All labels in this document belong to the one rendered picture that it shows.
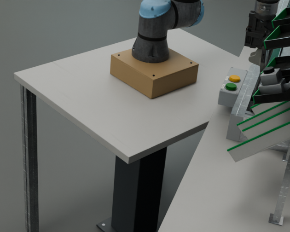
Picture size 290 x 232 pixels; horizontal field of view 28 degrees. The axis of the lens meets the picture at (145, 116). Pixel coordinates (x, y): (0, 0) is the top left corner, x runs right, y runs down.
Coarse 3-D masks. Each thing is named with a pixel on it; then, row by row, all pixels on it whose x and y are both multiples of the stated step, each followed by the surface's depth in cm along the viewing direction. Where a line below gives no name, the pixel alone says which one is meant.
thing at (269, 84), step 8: (264, 72) 155; (272, 72) 155; (280, 72) 156; (264, 80) 155; (272, 80) 154; (280, 80) 156; (264, 88) 156; (272, 88) 155; (280, 88) 154; (288, 88) 155
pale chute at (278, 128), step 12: (288, 108) 165; (264, 120) 170; (276, 120) 168; (288, 120) 166; (252, 132) 174; (264, 132) 172; (276, 132) 155; (288, 132) 153; (240, 144) 162; (252, 144) 160; (264, 144) 158; (276, 144) 157; (240, 156) 164
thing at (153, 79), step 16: (112, 64) 231; (128, 64) 223; (144, 64) 224; (160, 64) 226; (176, 64) 227; (192, 64) 229; (128, 80) 226; (144, 80) 219; (160, 80) 218; (176, 80) 224; (192, 80) 232
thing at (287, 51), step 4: (276, 48) 247; (280, 48) 248; (284, 48) 256; (288, 48) 256; (272, 52) 243; (276, 52) 244; (280, 52) 256; (284, 52) 252; (288, 52) 252; (272, 56) 240; (276, 56) 240
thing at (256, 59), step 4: (260, 48) 195; (256, 52) 196; (260, 52) 196; (252, 56) 197; (256, 56) 197; (260, 56) 196; (252, 60) 198; (256, 60) 198; (260, 60) 197; (256, 64) 198; (260, 64) 197; (264, 64) 197; (260, 68) 199
